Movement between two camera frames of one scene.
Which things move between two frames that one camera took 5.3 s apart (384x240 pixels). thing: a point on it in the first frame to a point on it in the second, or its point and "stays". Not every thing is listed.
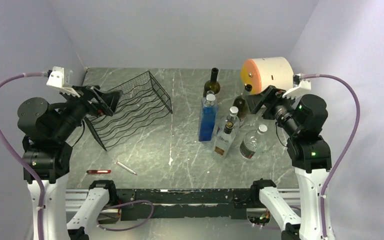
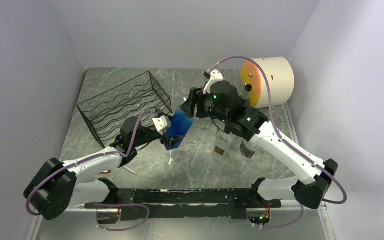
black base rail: x=160 y=204 stays
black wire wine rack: x=143 y=102 stays
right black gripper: x=271 y=96 to x=196 y=96
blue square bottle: x=209 y=109 to x=180 y=123
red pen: x=98 y=171 stays
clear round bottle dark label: x=252 y=143 stays
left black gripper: x=106 y=101 to x=173 y=139
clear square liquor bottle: x=223 y=141 stays
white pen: x=125 y=168 stays
